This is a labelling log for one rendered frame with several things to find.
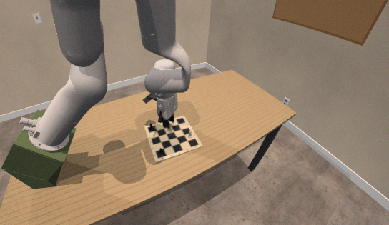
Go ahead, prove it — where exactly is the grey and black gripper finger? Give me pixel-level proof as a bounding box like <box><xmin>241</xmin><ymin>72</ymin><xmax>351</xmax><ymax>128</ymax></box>
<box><xmin>168</xmin><ymin>113</ymin><xmax>174</xmax><ymax>122</ymax></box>
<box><xmin>158</xmin><ymin>112</ymin><xmax>169</xmax><ymax>128</ymax></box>

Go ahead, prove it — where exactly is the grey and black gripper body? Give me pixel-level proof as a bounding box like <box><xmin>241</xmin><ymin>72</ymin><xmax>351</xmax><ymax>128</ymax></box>
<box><xmin>157</xmin><ymin>93</ymin><xmax>178</xmax><ymax>120</ymax></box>

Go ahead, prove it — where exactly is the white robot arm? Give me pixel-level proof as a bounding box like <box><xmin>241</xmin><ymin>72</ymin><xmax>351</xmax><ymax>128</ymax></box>
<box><xmin>20</xmin><ymin>0</ymin><xmax>191</xmax><ymax>152</ymax></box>

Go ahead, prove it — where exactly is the black and white chessboard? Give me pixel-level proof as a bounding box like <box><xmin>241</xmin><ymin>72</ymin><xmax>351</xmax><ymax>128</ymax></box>
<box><xmin>145</xmin><ymin>116</ymin><xmax>203</xmax><ymax>163</ymax></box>

